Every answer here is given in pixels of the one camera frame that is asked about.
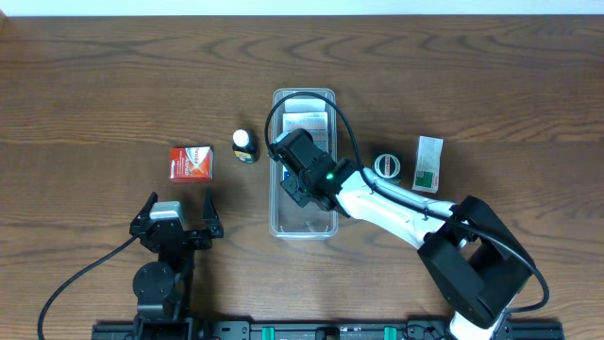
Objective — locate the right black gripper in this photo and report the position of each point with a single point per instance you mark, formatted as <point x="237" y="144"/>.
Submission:
<point x="293" y="184"/>

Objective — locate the blue tall box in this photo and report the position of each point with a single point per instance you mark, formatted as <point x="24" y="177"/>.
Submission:
<point x="315" y="123"/>

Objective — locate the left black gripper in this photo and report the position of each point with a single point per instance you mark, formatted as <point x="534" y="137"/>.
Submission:
<point x="176" y="233"/>

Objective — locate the green round-logo box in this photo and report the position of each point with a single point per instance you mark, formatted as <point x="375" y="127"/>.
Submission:
<point x="388" y="167"/>

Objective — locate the dark bottle white cap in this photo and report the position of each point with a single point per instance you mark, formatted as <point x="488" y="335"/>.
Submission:
<point x="244" y="147"/>

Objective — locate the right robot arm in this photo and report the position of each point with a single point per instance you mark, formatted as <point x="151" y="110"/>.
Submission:
<point x="473" y="258"/>

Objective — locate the red medicine box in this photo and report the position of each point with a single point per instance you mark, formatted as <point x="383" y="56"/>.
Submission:
<point x="191" y="164"/>

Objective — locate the white green medicine box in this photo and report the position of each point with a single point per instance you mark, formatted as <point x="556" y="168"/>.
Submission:
<point x="426" y="175"/>

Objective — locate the black mounting rail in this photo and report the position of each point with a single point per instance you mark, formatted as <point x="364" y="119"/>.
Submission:
<point x="243" y="330"/>

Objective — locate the clear plastic container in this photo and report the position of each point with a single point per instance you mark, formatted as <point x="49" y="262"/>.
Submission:
<point x="288" y="221"/>

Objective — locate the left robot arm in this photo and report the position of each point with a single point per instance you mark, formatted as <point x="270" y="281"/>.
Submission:
<point x="164" y="287"/>

